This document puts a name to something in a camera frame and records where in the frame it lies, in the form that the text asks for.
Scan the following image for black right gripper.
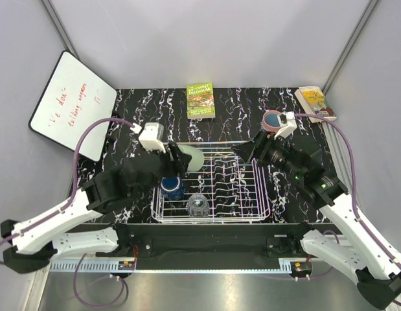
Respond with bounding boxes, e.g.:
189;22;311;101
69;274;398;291
230;129;304;181

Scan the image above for light green plastic cup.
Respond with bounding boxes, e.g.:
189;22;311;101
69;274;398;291
178;144;205;172

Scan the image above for pink plastic cup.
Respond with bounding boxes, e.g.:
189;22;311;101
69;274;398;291
261;110;282;132

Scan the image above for light blue plastic cup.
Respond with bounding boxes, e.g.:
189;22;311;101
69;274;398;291
263;112;280;128

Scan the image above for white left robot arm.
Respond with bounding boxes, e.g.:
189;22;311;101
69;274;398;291
0;143;204;274

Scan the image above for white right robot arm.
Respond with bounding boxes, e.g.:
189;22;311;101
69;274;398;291
232;131;401;310

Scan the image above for dark blue ceramic mug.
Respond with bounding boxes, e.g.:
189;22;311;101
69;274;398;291
160;176;184;201

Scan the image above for clear glass cup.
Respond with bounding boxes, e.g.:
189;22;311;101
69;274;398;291
186;194;209;218

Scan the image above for green paperback book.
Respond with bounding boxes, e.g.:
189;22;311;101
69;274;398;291
186;82;216;119

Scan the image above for yellow paperback book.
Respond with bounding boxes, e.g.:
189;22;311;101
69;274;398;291
295;86;337;121

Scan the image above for white whiteboard with red writing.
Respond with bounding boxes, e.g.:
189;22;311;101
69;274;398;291
29;51;117;150

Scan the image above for left orange connector board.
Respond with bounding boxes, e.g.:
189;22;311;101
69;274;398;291
118;260;135;270

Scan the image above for orange connector board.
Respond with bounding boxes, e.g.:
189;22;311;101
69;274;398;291
118;260;135;270
294;262;312;272

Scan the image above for right orange connector board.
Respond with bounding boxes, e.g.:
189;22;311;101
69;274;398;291
294;262;312;272

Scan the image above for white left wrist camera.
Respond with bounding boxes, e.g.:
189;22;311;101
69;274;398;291
139;122;166;153

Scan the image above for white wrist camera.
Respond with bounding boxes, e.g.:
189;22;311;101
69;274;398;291
139;122;166;153
275;111;297;139

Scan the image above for white wire dish rack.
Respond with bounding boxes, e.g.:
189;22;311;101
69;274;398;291
151;141;271;224

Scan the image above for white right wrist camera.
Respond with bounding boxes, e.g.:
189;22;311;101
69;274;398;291
275;111;297;139

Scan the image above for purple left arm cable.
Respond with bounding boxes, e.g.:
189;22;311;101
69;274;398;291
0;117;138;265

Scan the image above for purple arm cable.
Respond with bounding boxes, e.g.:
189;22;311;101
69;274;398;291
0;117;138;265
293;112;401;308

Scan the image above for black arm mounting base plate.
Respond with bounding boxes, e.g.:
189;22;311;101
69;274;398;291
95;222;350;271

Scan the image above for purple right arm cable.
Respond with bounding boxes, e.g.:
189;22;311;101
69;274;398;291
293;112;401;308

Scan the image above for slotted cable duct rail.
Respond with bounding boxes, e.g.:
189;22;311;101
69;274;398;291
50;259;133;273

